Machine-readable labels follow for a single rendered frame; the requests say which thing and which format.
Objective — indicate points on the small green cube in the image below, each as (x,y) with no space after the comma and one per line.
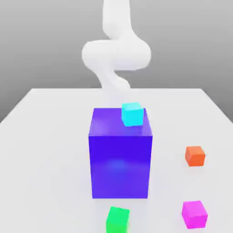
(118,220)

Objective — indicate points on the small cyan cube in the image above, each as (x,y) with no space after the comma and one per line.
(132,115)

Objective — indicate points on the large purple box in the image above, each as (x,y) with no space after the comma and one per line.
(120,163)

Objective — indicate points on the small magenta cube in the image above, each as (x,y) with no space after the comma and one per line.
(194,214)

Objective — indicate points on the small orange cube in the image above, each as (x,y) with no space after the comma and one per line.
(195,156)

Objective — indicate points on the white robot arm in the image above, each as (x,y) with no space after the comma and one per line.
(116,52)

